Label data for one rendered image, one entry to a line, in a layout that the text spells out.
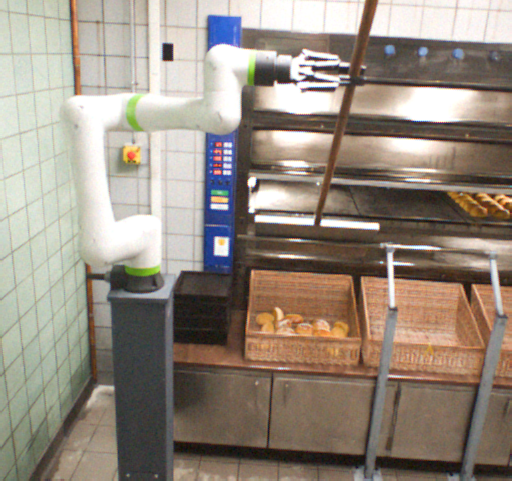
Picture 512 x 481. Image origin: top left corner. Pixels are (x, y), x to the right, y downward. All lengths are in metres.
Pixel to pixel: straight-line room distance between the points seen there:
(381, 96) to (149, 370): 1.70
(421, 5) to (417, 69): 0.29
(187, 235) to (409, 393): 1.40
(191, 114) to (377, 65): 1.45
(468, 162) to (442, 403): 1.20
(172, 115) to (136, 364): 0.90
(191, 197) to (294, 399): 1.16
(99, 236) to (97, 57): 1.37
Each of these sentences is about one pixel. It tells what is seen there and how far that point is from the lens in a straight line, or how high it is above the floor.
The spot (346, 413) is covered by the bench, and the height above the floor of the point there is 0.35.
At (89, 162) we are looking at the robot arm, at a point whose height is 1.66.
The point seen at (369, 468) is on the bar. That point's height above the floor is 0.08.
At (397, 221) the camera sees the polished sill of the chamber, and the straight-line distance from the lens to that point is 2.90.
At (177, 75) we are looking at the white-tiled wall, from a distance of 2.76.
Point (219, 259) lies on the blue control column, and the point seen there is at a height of 0.90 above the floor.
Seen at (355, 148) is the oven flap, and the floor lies 1.55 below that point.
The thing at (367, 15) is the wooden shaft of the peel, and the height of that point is 2.09.
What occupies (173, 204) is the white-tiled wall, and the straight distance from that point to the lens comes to 2.88.
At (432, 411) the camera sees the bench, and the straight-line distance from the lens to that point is 2.82.
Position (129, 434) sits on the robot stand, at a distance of 2.16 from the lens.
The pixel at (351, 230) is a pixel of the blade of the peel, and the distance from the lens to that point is 2.40.
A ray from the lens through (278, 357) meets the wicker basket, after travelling 2.63.
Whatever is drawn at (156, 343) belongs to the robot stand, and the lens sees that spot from 1.91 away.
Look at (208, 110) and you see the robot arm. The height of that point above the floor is 1.85.
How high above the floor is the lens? 2.01
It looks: 19 degrees down
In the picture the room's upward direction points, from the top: 3 degrees clockwise
